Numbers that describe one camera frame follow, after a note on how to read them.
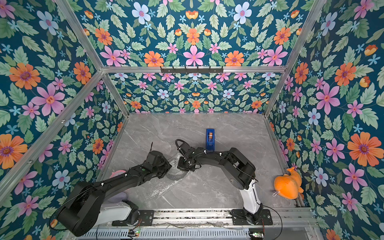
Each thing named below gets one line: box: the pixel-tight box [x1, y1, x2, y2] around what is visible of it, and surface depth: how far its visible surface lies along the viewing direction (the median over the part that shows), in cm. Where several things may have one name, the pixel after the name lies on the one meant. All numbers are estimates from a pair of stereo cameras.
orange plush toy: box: [274, 167, 304, 200], surface depth 79 cm
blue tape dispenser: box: [206, 128, 215, 152], surface depth 100 cm
